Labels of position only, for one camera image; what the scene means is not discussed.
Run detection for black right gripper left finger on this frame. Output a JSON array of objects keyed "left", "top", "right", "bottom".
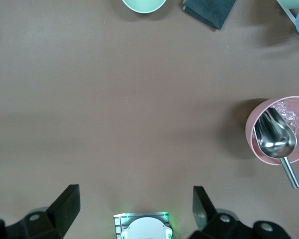
[{"left": 0, "top": 184, "right": 81, "bottom": 239}]

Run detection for pale green cup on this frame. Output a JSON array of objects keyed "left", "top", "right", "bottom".
[{"left": 280, "top": 0, "right": 299, "bottom": 10}]

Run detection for dark grey folded cloth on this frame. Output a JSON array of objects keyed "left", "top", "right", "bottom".
[{"left": 182, "top": 0, "right": 237, "bottom": 30}]

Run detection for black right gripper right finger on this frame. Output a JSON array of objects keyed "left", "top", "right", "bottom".
[{"left": 189, "top": 186, "right": 294, "bottom": 239}]

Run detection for clear ice cubes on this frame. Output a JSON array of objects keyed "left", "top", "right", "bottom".
[{"left": 274, "top": 99, "right": 299, "bottom": 136}]

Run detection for white wire rack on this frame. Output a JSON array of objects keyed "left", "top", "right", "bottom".
[{"left": 276, "top": 0, "right": 299, "bottom": 44}]

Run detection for metal scoop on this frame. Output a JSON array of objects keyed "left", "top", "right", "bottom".
[{"left": 253, "top": 107, "right": 299, "bottom": 189}]

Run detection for pink bowl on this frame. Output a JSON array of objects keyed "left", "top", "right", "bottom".
[{"left": 245, "top": 96, "right": 299, "bottom": 166}]

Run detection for pale green bowl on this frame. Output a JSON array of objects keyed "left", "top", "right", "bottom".
[{"left": 121, "top": 0, "right": 167, "bottom": 14}]

